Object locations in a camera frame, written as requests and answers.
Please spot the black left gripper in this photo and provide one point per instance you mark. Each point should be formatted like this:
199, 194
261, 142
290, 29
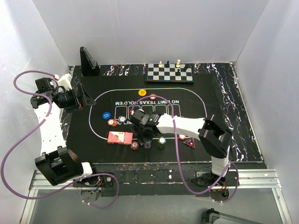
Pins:
85, 100

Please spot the black poker table mat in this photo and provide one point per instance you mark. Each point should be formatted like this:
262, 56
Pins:
86, 132

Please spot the red chips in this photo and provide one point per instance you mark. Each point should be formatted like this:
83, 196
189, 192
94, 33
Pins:
152, 97
181, 137
112, 122

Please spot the blue small blind button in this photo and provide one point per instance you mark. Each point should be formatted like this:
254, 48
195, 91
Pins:
106, 115

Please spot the green poker chip stack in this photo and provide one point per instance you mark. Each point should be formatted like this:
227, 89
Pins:
161, 142

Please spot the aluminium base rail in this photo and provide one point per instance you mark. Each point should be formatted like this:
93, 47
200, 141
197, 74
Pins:
248, 178

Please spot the blue poker chip stack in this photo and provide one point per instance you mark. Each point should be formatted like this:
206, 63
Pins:
147, 144

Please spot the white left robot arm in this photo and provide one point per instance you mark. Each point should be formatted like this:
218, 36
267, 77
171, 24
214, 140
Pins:
58, 163

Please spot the white chess piece right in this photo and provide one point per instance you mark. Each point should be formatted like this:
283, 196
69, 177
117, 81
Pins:
178, 63

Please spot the black case corner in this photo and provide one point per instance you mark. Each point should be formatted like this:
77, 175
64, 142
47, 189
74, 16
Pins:
211, 216

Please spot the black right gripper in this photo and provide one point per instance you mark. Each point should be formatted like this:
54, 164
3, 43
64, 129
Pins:
137, 131

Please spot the red playing card box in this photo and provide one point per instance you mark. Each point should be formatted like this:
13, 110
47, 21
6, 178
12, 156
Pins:
116, 137

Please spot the black white chessboard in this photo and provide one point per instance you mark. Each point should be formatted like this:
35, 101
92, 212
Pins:
168, 76

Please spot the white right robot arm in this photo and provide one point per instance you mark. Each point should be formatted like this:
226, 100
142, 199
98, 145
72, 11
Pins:
215, 137

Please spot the black card dealer shoe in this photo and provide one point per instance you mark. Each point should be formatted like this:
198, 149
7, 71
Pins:
89, 66

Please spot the black triangular all-in marker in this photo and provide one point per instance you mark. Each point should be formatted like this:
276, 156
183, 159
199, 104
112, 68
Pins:
190, 142

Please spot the red poker chip stack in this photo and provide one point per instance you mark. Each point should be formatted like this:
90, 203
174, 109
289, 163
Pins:
135, 145

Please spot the blue chips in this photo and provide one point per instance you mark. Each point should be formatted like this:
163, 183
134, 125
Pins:
122, 119

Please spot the yellow big blind button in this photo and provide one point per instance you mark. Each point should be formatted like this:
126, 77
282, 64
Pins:
142, 92

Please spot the red-backed playing card deck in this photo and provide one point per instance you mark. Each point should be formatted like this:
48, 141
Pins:
125, 138

